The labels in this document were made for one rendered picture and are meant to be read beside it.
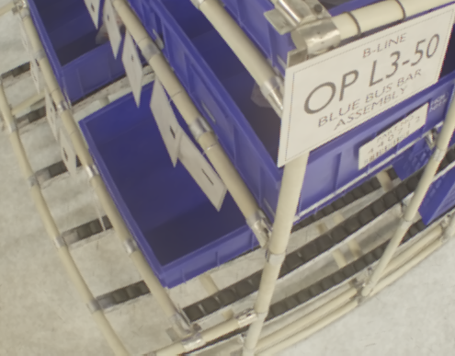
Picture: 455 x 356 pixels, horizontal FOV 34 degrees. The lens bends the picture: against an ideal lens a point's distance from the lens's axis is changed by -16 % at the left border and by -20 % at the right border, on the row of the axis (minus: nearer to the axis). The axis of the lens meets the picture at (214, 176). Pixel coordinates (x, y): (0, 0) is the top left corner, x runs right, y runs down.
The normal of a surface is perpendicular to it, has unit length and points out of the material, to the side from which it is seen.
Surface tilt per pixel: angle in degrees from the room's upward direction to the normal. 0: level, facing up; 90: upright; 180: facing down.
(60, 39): 3
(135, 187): 3
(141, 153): 3
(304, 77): 90
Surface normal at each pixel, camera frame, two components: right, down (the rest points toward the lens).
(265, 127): -0.05, -0.41
